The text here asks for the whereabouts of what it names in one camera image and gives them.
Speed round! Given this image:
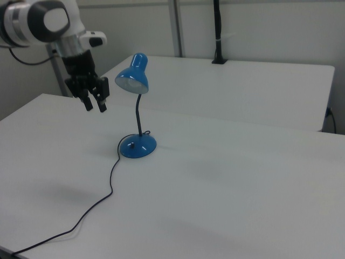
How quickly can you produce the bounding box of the blue desk lamp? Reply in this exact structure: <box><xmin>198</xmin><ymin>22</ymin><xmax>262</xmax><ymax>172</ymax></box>
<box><xmin>114</xmin><ymin>52</ymin><xmax>157</xmax><ymax>159</ymax></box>

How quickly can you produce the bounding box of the black lamp power cable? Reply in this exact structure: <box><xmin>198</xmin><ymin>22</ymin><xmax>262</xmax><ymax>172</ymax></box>
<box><xmin>10</xmin><ymin>130</ymin><xmax>151</xmax><ymax>257</ymax></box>

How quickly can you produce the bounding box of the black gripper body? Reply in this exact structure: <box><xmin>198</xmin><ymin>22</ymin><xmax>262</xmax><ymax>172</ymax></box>
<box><xmin>61</xmin><ymin>50</ymin><xmax>110</xmax><ymax>101</ymax></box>

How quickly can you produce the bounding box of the white rectangular desk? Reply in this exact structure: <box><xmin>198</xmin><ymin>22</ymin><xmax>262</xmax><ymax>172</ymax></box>
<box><xmin>99</xmin><ymin>54</ymin><xmax>336</xmax><ymax>133</ymax></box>

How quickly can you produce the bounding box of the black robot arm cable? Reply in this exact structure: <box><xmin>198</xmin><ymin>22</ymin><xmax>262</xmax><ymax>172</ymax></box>
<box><xmin>8</xmin><ymin>46</ymin><xmax>59</xmax><ymax>66</ymax></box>

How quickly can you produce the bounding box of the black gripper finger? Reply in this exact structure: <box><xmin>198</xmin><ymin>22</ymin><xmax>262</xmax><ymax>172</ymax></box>
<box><xmin>95</xmin><ymin>94</ymin><xmax>108</xmax><ymax>113</ymax></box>
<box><xmin>81</xmin><ymin>92</ymin><xmax>94</xmax><ymax>112</ymax></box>

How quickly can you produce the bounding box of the black cable beside desk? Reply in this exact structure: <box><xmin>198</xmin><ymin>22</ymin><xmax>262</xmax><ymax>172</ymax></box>
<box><xmin>326</xmin><ymin>107</ymin><xmax>337</xmax><ymax>134</ymax></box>

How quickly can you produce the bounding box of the black pole with clamp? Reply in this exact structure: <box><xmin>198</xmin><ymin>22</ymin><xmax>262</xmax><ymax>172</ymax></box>
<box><xmin>211</xmin><ymin>0</ymin><xmax>229</xmax><ymax>65</ymax></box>

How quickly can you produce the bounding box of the grey metal frame post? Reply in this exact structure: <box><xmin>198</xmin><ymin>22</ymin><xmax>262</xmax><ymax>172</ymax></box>
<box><xmin>44</xmin><ymin>43</ymin><xmax>73</xmax><ymax>98</ymax></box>
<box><xmin>168</xmin><ymin>0</ymin><xmax>187</xmax><ymax>58</ymax></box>

